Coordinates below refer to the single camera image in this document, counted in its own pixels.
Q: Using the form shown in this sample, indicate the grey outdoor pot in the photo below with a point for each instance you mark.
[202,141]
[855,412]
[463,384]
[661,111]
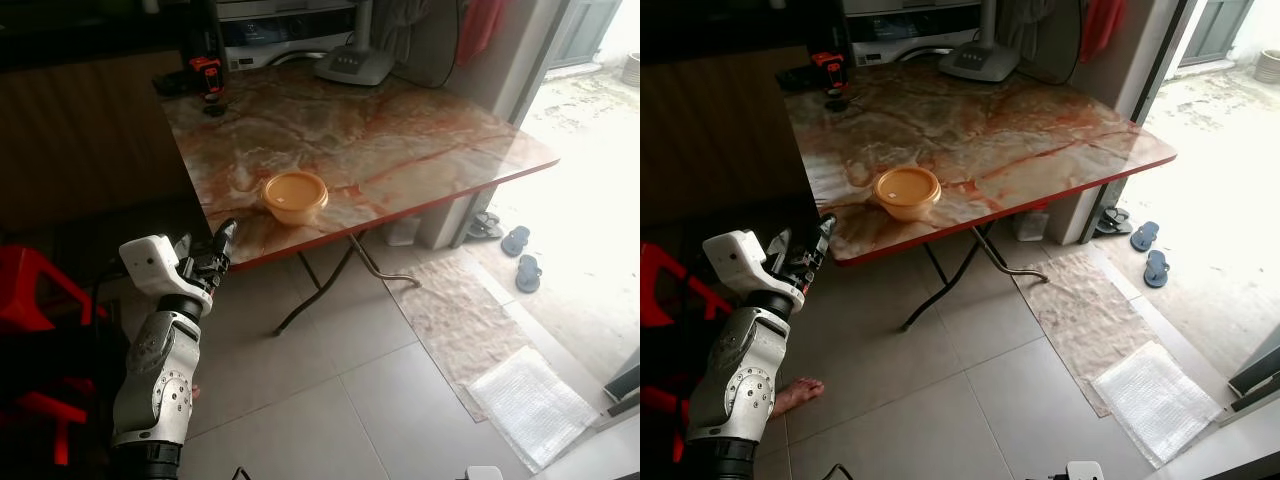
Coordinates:
[631,68]
[1268,66]

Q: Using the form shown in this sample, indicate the brown wooden cabinet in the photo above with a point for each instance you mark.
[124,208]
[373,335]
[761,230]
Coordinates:
[720,130]
[90,140]

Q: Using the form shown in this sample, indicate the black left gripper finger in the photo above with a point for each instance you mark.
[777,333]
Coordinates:
[827,235]
[783,240]
[227,240]
[185,245]

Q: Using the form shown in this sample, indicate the red plastic stool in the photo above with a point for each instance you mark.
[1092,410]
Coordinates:
[665,290]
[35,290]

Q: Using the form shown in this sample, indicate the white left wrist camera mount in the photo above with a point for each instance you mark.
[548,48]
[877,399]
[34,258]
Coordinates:
[740,258]
[150,262]

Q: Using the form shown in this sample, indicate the orange black measuring tool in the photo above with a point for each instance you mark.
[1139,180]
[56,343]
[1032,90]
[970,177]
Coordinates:
[829,70]
[206,75]

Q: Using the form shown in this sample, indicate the grey sliding door frame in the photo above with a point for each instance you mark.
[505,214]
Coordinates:
[622,380]
[1255,365]

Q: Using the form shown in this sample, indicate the person's bare foot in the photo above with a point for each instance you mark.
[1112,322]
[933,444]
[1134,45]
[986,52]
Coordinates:
[798,392]
[192,392]

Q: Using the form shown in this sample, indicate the white washing machine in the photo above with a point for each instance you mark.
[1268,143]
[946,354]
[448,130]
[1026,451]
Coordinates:
[285,35]
[905,32]

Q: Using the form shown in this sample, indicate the blue grey outdoor door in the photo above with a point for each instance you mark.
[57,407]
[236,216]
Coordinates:
[588,30]
[1215,28]

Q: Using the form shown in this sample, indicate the marble pattern folding table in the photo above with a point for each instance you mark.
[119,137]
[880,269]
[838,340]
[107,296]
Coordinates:
[970,140]
[350,150]

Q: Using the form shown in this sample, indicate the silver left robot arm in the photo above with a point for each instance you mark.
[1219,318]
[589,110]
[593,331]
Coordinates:
[160,380]
[740,380]

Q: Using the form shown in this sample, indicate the grey standing fan base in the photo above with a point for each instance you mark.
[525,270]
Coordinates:
[978,60]
[352,65]

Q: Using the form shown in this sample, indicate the orange round lidded container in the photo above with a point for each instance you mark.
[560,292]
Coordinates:
[294,195]
[906,190]

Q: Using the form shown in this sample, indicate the blue slipper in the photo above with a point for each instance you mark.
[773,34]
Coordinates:
[1157,268]
[1145,236]
[529,273]
[515,241]

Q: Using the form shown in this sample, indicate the grey hanging cloth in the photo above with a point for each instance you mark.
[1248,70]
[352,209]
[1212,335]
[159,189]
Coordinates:
[410,20]
[1030,18]

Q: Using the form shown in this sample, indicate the black sandals pair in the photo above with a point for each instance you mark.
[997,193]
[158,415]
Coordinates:
[485,225]
[1113,220]

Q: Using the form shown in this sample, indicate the white bubble wrap sheet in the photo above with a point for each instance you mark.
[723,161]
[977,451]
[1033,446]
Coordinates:
[535,408]
[1157,403]

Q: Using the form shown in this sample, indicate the red hanging cloth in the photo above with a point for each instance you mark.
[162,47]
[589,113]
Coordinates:
[483,28]
[1105,27]

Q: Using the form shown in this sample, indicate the black remote control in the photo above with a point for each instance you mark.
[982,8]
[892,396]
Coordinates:
[796,77]
[172,83]

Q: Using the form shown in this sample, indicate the small white box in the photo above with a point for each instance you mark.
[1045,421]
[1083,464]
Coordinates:
[1030,225]

